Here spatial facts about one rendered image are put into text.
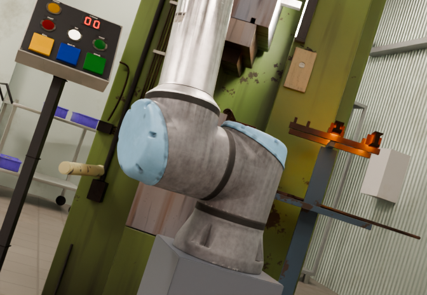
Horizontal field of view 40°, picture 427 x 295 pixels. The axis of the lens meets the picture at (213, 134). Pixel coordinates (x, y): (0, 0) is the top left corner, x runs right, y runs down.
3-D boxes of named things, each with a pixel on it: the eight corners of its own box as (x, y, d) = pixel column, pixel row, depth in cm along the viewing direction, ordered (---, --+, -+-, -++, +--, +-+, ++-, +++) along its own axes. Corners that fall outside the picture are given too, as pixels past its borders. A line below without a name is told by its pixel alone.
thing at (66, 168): (69, 177, 201) (74, 163, 201) (54, 172, 202) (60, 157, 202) (103, 179, 245) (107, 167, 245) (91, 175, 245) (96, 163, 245)
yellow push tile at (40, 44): (49, 55, 212) (54, 39, 216) (28, 48, 209) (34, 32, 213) (48, 58, 213) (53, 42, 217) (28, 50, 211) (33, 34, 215)
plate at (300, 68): (304, 92, 240) (317, 53, 241) (283, 86, 241) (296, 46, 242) (304, 93, 242) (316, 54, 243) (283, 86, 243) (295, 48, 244)
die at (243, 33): (249, 47, 231) (257, 24, 232) (201, 32, 233) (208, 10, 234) (251, 68, 273) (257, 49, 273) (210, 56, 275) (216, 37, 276)
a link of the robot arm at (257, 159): (281, 229, 119) (307, 146, 120) (213, 209, 111) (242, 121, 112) (239, 212, 132) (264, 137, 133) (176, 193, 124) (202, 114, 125)
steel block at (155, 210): (220, 257, 219) (257, 144, 222) (124, 224, 223) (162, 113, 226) (229, 243, 275) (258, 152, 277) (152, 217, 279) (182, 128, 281)
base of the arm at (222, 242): (274, 281, 115) (290, 233, 115) (185, 257, 110) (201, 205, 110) (242, 259, 133) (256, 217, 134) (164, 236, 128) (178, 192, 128)
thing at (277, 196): (370, 230, 194) (372, 224, 194) (254, 192, 199) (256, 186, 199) (359, 225, 223) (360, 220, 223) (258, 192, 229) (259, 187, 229)
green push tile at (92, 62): (102, 75, 218) (106, 58, 222) (83, 68, 216) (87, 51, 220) (101, 77, 220) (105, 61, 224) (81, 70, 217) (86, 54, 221)
